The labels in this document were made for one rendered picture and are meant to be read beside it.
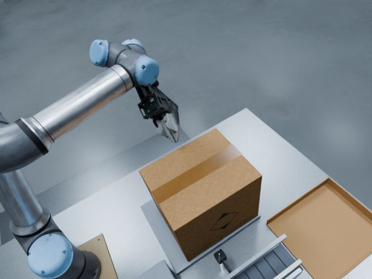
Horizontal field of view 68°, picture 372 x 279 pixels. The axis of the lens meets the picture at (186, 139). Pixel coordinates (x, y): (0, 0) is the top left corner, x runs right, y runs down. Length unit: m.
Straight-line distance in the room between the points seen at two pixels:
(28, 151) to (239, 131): 0.93
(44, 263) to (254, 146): 0.90
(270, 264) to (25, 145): 0.77
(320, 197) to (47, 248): 0.94
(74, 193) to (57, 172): 1.35
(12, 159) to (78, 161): 1.97
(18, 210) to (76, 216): 0.37
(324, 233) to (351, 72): 2.27
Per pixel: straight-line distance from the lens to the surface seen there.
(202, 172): 0.84
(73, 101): 0.69
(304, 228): 1.09
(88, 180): 1.33
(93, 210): 1.24
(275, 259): 0.99
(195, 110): 2.65
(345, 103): 2.80
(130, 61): 0.76
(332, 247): 1.09
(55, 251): 0.95
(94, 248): 1.15
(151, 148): 1.32
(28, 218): 0.97
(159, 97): 0.84
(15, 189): 0.89
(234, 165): 0.85
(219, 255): 0.87
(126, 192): 1.22
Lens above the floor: 1.82
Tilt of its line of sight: 49 degrees down
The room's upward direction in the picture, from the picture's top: 13 degrees counter-clockwise
